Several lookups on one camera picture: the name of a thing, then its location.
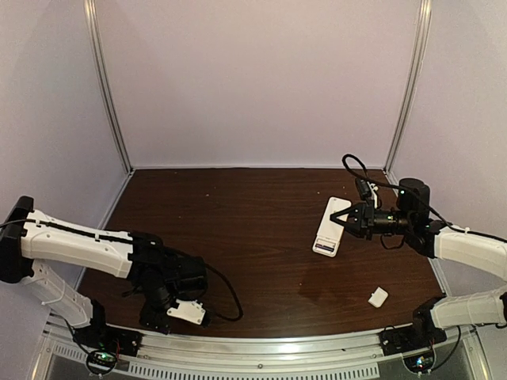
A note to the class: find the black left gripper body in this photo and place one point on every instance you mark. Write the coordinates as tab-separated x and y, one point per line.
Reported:
154	314

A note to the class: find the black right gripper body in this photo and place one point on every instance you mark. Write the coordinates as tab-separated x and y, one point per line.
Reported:
364	219

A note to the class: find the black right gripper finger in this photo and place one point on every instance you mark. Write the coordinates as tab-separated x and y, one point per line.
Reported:
349	227
348	214

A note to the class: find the white remote control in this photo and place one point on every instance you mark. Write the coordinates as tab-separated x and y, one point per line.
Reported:
328	236

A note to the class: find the white battery cover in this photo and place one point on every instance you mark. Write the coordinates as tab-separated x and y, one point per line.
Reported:
378	297

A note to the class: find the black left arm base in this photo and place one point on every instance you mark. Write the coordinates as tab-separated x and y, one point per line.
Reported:
110	339

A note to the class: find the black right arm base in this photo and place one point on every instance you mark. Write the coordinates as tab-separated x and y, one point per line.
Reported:
396	340

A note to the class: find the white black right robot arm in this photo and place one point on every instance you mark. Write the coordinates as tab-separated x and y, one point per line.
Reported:
436	239

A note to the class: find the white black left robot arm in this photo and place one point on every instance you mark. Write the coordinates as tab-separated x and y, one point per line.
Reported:
167	278

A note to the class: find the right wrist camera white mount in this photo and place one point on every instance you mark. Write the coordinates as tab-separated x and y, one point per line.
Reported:
368	192

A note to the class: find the front aluminium rail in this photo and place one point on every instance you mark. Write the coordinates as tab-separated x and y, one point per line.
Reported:
356	355

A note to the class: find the right aluminium frame post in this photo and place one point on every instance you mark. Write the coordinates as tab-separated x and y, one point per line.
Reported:
422	30

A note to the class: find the aluminium frame post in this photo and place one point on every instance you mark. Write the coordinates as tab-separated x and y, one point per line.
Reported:
90	9
422	30

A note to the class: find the left aluminium frame post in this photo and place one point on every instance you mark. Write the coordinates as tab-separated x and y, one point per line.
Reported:
90	9

